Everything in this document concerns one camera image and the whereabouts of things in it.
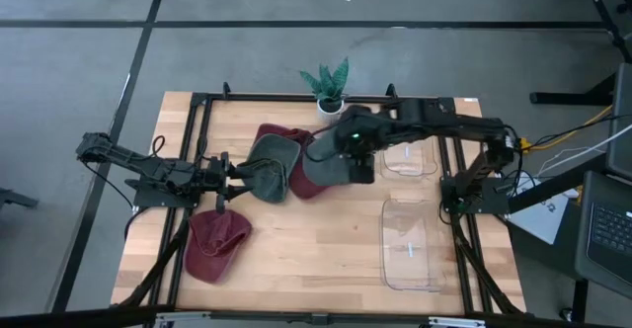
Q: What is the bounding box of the maroon baseball cap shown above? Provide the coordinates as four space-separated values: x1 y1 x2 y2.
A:
184 207 254 286
287 139 331 202
254 123 317 146

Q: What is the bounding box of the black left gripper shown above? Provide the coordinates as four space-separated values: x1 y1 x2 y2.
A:
206 151 259 215

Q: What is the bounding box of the green baseball cap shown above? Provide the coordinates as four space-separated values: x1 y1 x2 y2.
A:
301 132 357 189
235 133 302 205

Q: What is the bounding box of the black desk leg frame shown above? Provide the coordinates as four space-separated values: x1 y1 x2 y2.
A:
493 0 632 107

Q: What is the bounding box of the yellow cable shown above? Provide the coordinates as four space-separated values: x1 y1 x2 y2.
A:
517 104 613 152

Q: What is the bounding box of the dark chair base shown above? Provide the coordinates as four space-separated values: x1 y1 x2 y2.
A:
0 187 40 211

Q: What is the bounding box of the white cable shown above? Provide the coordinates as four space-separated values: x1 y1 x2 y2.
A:
535 123 632 179

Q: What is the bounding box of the dark grey laptop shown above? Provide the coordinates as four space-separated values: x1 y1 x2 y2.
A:
575 169 632 287

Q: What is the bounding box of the snake plant in white pot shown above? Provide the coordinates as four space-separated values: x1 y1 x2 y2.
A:
298 55 351 124

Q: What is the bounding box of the clear plastic bin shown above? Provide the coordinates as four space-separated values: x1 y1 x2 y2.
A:
378 198 447 293
378 137 439 180

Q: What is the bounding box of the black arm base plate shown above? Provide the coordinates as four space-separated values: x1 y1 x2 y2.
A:
439 176 511 215
124 177 201 209

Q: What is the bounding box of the black overhead frame beam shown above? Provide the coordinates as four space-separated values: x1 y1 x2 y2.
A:
0 303 632 328

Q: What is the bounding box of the white flat box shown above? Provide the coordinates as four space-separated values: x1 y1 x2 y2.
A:
508 172 583 246

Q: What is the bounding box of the black aluminium table frame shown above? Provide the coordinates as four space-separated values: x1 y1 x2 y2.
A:
111 81 527 319

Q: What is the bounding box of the dark grey monitor panel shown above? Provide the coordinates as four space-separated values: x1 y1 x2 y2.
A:
605 62 632 181

